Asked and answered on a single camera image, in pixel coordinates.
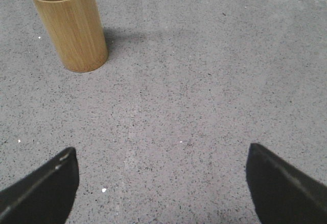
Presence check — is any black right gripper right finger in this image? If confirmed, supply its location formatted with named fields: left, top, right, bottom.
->
left=246, top=143, right=326, bottom=223

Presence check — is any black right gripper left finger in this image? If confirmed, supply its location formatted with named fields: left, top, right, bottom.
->
left=1, top=147, right=79, bottom=223

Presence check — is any bamboo wooden cup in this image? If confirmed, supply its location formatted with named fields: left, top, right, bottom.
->
left=33, top=0, right=108, bottom=73

